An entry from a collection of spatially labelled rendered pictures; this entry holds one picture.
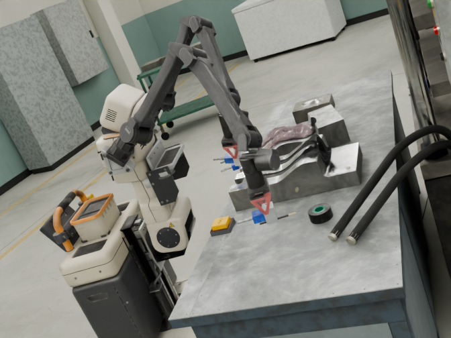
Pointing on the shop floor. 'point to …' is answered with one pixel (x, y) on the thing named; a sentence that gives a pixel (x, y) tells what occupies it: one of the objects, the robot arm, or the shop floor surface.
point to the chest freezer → (286, 24)
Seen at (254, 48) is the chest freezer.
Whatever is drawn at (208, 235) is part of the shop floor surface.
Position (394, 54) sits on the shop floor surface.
